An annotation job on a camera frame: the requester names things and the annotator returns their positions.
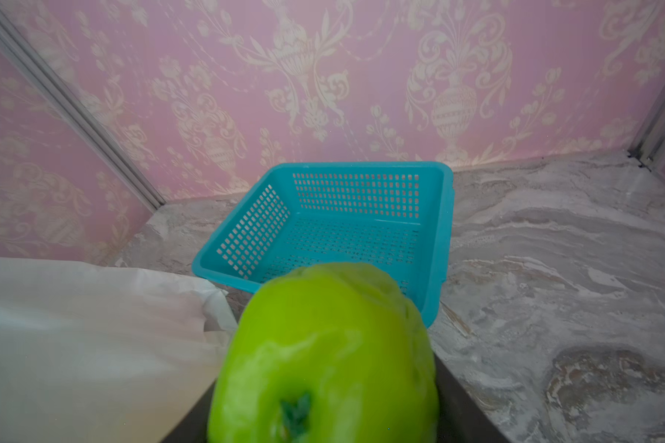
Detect white plastic bag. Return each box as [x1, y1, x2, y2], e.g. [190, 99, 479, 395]
[0, 258, 238, 442]

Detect aluminium corner post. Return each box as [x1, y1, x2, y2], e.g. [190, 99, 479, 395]
[628, 85, 665, 171]
[0, 9, 166, 212]

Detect teal plastic basket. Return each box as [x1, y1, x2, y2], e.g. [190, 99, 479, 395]
[192, 162, 454, 325]

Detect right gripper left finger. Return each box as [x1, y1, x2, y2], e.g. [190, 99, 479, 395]
[162, 382, 216, 443]

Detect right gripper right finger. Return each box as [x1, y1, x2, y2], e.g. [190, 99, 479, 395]
[434, 356, 510, 443]

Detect right aluminium corner post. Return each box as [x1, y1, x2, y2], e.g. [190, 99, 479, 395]
[628, 85, 665, 171]

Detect left aluminium corner post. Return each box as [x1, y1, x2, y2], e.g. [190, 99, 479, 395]
[0, 9, 166, 212]

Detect green apple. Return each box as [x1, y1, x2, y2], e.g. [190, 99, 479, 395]
[207, 263, 440, 442]

